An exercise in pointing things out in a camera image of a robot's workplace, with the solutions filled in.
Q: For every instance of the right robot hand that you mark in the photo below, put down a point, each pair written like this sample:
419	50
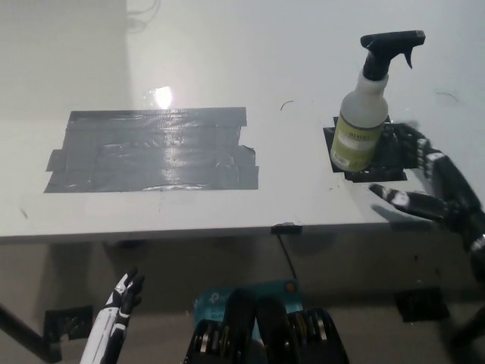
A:
447	178

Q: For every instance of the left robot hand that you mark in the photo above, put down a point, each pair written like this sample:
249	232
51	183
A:
108	330

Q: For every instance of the green label spray bottle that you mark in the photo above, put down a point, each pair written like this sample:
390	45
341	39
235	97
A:
356	136

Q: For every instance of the black tape square spot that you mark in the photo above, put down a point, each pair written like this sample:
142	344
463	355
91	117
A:
386	172

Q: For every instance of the black floor tape patch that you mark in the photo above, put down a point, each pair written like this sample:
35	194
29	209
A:
422	305
68	322

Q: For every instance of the black table leg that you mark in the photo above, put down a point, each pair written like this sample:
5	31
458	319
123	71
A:
470	333
26	335

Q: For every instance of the teal router box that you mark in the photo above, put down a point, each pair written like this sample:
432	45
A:
212	299

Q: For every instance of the small black tape strip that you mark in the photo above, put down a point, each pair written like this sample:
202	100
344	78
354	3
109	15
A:
286	228

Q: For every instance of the large grey duct tape patch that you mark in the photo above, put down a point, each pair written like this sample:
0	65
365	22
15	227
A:
151	151

